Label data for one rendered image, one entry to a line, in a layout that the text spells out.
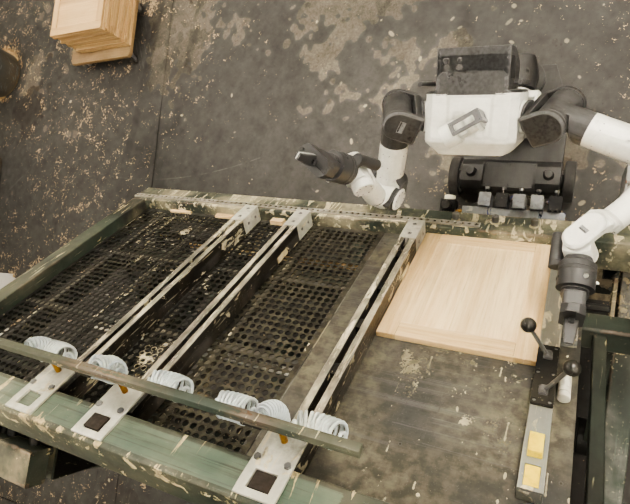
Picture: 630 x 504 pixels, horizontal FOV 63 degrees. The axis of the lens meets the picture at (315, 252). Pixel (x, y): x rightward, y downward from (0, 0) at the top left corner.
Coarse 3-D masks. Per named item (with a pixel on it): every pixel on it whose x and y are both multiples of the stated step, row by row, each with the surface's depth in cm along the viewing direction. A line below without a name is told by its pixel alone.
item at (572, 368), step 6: (570, 360) 114; (564, 366) 114; (570, 366) 113; (576, 366) 113; (564, 372) 115; (570, 372) 113; (576, 372) 113; (558, 378) 117; (540, 384) 122; (552, 384) 119; (540, 390) 121; (546, 390) 120
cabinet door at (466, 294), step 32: (416, 256) 181; (448, 256) 179; (480, 256) 176; (512, 256) 173; (544, 256) 170; (416, 288) 166; (448, 288) 164; (480, 288) 162; (512, 288) 160; (544, 288) 157; (384, 320) 156; (416, 320) 154; (448, 320) 152; (480, 320) 150; (512, 320) 148; (480, 352) 140; (512, 352) 137
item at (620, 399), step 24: (144, 288) 261; (624, 288) 174; (600, 312) 184; (624, 312) 173; (624, 360) 171; (624, 384) 171; (624, 408) 170; (576, 432) 182; (624, 432) 169; (624, 456) 168; (624, 480) 168
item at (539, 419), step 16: (560, 304) 147; (544, 320) 142; (544, 336) 137; (560, 336) 137; (528, 416) 118; (544, 416) 117; (528, 432) 114; (544, 432) 114; (544, 448) 110; (544, 464) 107; (544, 480) 104; (528, 496) 104
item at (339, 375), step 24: (408, 240) 181; (384, 264) 171; (384, 288) 160; (360, 312) 152; (384, 312) 159; (360, 336) 143; (336, 360) 138; (360, 360) 144; (336, 384) 130; (264, 408) 105; (312, 408) 127; (336, 408) 131; (264, 456) 111; (288, 456) 110; (312, 456) 121; (240, 480) 107; (288, 480) 106
